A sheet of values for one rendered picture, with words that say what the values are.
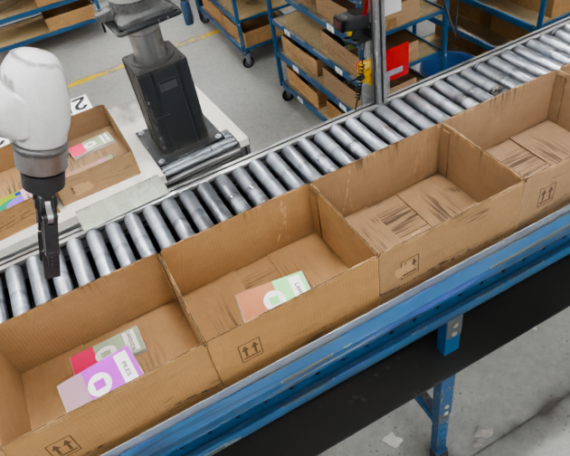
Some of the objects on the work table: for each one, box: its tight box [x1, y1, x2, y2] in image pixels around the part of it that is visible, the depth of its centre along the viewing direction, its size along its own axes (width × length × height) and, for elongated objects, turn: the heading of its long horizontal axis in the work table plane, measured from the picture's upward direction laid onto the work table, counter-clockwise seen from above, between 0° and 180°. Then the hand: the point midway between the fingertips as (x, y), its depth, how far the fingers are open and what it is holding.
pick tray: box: [57, 104, 141, 206], centre depth 206 cm, size 28×38×10 cm
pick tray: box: [0, 143, 61, 250], centre depth 196 cm, size 28×38×10 cm
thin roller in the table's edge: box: [162, 138, 234, 174], centre depth 204 cm, size 2×28×2 cm, turn 128°
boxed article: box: [68, 131, 115, 160], centre depth 215 cm, size 8×16×2 cm, turn 132°
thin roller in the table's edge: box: [165, 140, 237, 177], centre depth 203 cm, size 2×28×2 cm, turn 128°
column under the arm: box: [122, 41, 225, 167], centre depth 201 cm, size 26×26×33 cm
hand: (49, 255), depth 114 cm, fingers open, 5 cm apart
